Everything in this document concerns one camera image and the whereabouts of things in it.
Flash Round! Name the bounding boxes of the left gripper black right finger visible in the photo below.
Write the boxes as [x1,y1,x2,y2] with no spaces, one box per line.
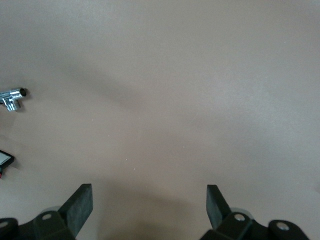
[199,184,311,240]

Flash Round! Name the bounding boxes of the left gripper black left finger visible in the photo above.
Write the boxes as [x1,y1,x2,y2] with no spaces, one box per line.
[0,183,94,240]

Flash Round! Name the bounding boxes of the chrome tee fitting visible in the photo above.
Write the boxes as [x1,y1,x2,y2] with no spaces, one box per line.
[0,85,29,113]

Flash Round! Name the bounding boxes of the black switch with white face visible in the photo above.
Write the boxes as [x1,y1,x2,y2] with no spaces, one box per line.
[0,149,16,180]

